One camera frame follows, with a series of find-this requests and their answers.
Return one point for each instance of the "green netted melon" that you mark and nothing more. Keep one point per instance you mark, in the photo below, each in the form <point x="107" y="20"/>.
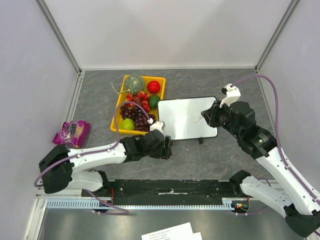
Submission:
<point x="134" y="84"/>

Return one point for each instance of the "white slotted cable duct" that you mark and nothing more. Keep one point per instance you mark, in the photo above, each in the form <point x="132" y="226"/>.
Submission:
<point x="95" y="204"/>

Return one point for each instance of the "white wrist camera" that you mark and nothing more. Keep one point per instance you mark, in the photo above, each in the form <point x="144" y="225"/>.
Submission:
<point x="157" y="127"/>
<point x="232" y="94"/>

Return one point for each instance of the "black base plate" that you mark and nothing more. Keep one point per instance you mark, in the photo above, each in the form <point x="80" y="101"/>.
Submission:
<point x="168" y="192"/>

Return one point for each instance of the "green mango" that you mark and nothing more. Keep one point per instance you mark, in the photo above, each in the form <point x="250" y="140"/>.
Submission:
<point x="153" y="101"/>

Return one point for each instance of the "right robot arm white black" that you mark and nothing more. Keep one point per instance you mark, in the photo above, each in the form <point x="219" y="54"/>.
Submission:
<point x="300" y="202"/>

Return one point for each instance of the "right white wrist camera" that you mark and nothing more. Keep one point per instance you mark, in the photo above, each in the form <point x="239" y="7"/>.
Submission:
<point x="232" y="94"/>

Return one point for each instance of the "red strawberries bunch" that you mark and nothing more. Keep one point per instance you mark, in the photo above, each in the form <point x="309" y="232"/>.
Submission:
<point x="142" y="98"/>

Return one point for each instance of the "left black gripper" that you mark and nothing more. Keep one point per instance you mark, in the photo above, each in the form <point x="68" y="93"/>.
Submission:
<point x="166" y="152"/>

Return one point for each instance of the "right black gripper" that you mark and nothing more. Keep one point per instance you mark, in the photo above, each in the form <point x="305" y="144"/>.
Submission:
<point x="211" y="116"/>

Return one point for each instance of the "red apple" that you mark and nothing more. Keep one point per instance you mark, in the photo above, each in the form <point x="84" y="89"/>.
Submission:
<point x="153" y="87"/>

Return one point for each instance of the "white paper sheets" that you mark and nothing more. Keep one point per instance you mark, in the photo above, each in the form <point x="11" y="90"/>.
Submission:
<point x="178" y="232"/>

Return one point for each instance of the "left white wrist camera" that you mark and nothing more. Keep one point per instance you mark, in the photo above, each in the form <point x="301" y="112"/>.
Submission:
<point x="157" y="127"/>

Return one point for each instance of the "dark red grapes bunch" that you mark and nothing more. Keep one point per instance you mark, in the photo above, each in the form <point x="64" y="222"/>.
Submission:
<point x="135" y="113"/>

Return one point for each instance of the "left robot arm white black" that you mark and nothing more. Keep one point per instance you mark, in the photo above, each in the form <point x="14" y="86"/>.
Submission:
<point x="64" y="168"/>

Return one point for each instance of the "purple snack bag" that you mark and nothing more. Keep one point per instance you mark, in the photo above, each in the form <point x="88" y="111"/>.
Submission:
<point x="73" y="134"/>

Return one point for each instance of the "small whiteboard black frame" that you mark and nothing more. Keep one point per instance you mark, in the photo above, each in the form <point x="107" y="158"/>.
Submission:
<point x="179" y="116"/>

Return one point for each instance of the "green pear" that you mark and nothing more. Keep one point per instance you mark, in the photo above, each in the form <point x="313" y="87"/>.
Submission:
<point x="128" y="124"/>

